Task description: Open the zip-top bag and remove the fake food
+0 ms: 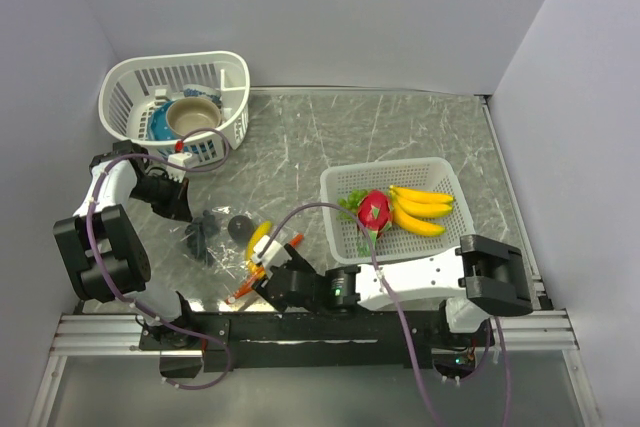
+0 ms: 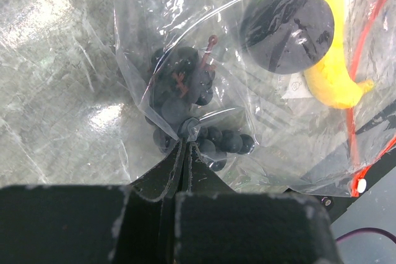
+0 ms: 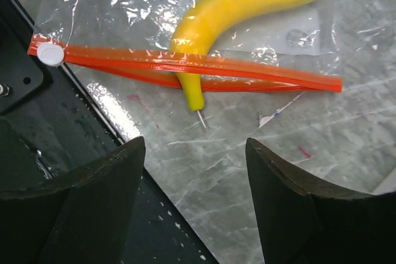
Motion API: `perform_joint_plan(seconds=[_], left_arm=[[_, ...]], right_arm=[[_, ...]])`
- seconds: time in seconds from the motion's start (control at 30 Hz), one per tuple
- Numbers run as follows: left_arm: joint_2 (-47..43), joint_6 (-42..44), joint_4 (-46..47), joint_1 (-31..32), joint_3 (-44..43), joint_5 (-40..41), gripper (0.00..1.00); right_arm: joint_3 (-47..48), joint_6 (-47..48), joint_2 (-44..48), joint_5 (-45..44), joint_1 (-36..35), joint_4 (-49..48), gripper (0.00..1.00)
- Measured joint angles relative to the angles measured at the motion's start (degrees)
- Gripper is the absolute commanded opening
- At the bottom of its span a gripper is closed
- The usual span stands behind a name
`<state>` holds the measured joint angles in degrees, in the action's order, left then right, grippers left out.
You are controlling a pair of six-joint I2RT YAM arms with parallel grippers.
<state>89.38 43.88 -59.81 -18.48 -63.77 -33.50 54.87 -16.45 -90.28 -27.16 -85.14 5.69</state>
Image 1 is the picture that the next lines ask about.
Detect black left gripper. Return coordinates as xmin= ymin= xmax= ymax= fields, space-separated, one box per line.
xmin=129 ymin=172 xmax=193 ymax=222

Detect single yellow fake banana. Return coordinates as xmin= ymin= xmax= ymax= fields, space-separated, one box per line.
xmin=245 ymin=221 xmax=272 ymax=262

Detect clear zip top bag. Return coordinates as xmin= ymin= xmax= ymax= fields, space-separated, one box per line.
xmin=183 ymin=206 xmax=275 ymax=307

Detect dark round fake fruit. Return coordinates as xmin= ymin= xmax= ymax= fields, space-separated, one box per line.
xmin=227 ymin=215 xmax=256 ymax=246

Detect green fake grapes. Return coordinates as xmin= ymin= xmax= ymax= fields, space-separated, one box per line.
xmin=338 ymin=189 xmax=369 ymax=216

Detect red fake apple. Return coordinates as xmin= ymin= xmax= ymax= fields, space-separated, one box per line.
xmin=357 ymin=190 xmax=393 ymax=246

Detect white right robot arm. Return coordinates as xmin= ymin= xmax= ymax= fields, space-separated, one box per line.
xmin=251 ymin=234 xmax=533 ymax=346

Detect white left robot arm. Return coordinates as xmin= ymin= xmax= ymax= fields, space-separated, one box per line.
xmin=53 ymin=141 xmax=199 ymax=349

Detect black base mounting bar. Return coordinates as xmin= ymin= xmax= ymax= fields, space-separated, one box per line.
xmin=137 ymin=310 xmax=492 ymax=381

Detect white perforated tray basket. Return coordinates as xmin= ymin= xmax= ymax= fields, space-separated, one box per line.
xmin=320 ymin=157 xmax=476 ymax=265

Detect blue plate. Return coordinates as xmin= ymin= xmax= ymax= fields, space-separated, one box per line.
xmin=147 ymin=101 xmax=176 ymax=141

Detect beige bowl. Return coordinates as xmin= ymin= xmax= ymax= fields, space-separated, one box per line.
xmin=166 ymin=97 xmax=222 ymax=136

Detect white slotted dish basket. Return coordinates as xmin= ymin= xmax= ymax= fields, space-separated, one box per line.
xmin=98 ymin=51 xmax=250 ymax=165

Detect blue patterned white dish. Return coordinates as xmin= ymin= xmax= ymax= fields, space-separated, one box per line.
xmin=182 ymin=84 xmax=221 ymax=106

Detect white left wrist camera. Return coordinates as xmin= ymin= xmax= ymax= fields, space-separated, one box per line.
xmin=166 ymin=140 xmax=199 ymax=183

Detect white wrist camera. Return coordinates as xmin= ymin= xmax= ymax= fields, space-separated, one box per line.
xmin=166 ymin=140 xmax=199 ymax=183
xmin=251 ymin=235 xmax=292 ymax=275

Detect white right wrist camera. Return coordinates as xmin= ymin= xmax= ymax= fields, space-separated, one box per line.
xmin=251 ymin=235 xmax=292 ymax=275

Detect aluminium frame rail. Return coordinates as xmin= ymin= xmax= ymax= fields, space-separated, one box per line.
xmin=49 ymin=311 xmax=579 ymax=357

